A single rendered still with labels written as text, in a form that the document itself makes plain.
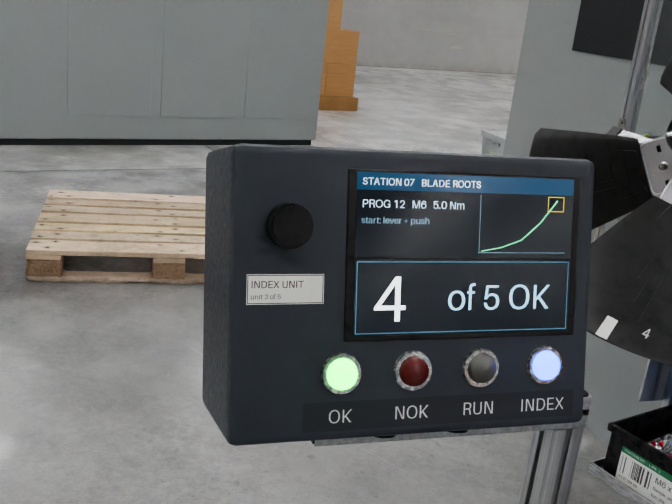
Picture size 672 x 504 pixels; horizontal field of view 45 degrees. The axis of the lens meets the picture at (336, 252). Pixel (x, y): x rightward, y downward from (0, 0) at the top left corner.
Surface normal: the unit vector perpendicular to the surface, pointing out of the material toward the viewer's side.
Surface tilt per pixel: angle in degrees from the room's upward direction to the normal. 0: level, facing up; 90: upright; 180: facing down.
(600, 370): 90
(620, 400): 90
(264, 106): 90
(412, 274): 75
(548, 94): 90
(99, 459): 0
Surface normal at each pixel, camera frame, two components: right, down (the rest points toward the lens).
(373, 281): 0.31, 0.07
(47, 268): 0.22, 0.35
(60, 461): 0.10, -0.95
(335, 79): 0.49, 0.32
